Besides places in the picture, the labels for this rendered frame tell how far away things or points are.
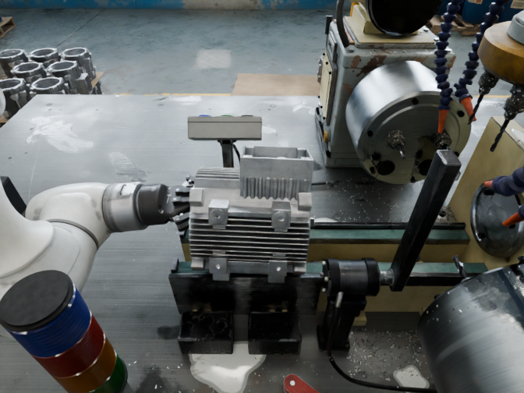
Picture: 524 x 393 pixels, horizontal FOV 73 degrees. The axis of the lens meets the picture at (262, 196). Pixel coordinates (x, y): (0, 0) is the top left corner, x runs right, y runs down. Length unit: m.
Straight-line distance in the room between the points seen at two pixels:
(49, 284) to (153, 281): 0.51
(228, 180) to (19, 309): 0.36
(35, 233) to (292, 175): 0.39
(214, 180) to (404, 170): 0.49
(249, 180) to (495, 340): 0.38
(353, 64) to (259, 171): 0.50
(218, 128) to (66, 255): 0.42
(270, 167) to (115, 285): 0.48
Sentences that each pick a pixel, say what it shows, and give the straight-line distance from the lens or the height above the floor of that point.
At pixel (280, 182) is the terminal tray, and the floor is 1.11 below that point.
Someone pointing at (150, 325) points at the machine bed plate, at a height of 0.80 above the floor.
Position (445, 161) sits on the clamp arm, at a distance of 0.45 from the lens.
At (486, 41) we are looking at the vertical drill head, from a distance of 0.59.
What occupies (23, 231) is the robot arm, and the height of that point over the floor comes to 1.13.
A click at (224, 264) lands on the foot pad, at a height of 1.01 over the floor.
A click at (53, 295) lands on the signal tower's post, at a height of 1.22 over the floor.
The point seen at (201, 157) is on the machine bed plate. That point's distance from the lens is 1.20.
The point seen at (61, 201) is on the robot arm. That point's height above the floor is 1.08.
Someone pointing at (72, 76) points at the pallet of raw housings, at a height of 0.49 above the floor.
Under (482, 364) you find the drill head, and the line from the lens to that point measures 0.48.
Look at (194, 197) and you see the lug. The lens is 0.58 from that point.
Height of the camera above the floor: 1.49
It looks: 42 degrees down
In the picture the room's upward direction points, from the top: straight up
